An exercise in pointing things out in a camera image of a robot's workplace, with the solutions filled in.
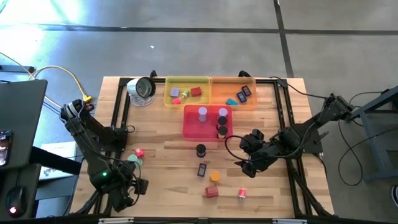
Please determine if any dark grey desk top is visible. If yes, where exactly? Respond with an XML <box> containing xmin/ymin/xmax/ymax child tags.
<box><xmin>0</xmin><ymin>79</ymin><xmax>48</xmax><ymax>170</ymax></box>

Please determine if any white paper box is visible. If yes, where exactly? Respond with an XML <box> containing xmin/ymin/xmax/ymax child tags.
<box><xmin>39</xmin><ymin>141</ymin><xmax>78</xmax><ymax>181</ymax></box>

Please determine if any yellow cable with plug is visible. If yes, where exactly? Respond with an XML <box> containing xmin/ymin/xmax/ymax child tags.
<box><xmin>29</xmin><ymin>65</ymin><xmax>93</xmax><ymax>103</ymax></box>
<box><xmin>0</xmin><ymin>51</ymin><xmax>63</xmax><ymax>108</ymax></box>

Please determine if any orange translucent plastic bin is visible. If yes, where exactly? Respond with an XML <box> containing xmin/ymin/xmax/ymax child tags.
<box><xmin>210</xmin><ymin>77</ymin><xmax>259</xmax><ymax>111</ymax></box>

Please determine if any grey metal stand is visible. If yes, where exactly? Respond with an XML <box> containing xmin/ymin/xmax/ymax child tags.
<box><xmin>343</xmin><ymin>85</ymin><xmax>398</xmax><ymax>183</ymax></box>

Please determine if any black cap hourglass blue sand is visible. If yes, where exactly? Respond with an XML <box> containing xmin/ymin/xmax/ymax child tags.
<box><xmin>195</xmin><ymin>143</ymin><xmax>207</xmax><ymax>158</ymax></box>

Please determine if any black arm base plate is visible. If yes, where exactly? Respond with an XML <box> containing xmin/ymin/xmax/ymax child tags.
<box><xmin>277</xmin><ymin>129</ymin><xmax>325</xmax><ymax>155</ymax></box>

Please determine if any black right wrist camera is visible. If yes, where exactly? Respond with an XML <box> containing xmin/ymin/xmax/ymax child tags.
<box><xmin>239</xmin><ymin>129</ymin><xmax>266</xmax><ymax>153</ymax></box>

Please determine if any black smartphone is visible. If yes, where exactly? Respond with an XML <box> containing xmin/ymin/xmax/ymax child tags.
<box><xmin>0</xmin><ymin>129</ymin><xmax>13</xmax><ymax>169</ymax></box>

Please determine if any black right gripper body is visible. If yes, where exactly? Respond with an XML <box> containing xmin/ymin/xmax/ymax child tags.
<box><xmin>248</xmin><ymin>144</ymin><xmax>280</xmax><ymax>175</ymax></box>

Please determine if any red translucent plastic bin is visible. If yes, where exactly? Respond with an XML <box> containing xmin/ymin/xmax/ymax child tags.
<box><xmin>182</xmin><ymin>105</ymin><xmax>234</xmax><ymax>142</ymax></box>

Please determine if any silver metal bracket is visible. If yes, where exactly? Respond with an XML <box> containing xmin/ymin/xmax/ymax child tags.
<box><xmin>98</xmin><ymin>217</ymin><xmax>134</xmax><ymax>224</ymax></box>
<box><xmin>272</xmin><ymin>218</ymin><xmax>308</xmax><ymax>224</ymax></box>

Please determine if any black computer mouse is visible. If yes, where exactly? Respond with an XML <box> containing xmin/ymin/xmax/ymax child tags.
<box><xmin>5</xmin><ymin>185</ymin><xmax>27</xmax><ymax>218</ymax></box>

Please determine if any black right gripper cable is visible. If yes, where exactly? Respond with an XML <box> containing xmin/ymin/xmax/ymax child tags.
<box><xmin>224</xmin><ymin>134</ymin><xmax>249</xmax><ymax>163</ymax></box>

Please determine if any black metal table frame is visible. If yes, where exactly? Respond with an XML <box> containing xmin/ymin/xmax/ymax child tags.
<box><xmin>70</xmin><ymin>76</ymin><xmax>335</xmax><ymax>218</ymax></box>

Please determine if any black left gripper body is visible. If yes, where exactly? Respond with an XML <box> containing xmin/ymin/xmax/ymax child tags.
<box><xmin>89</xmin><ymin>163</ymin><xmax>134</xmax><ymax>200</ymax></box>

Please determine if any yellow translucent plastic bin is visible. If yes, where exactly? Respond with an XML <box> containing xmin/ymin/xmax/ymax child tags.
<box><xmin>164</xmin><ymin>75</ymin><xmax>211</xmax><ymax>110</ymax></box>

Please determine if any black floor bar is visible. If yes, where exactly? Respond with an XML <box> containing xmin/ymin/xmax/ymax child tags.
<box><xmin>0</xmin><ymin>64</ymin><xmax>35</xmax><ymax>73</ymax></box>

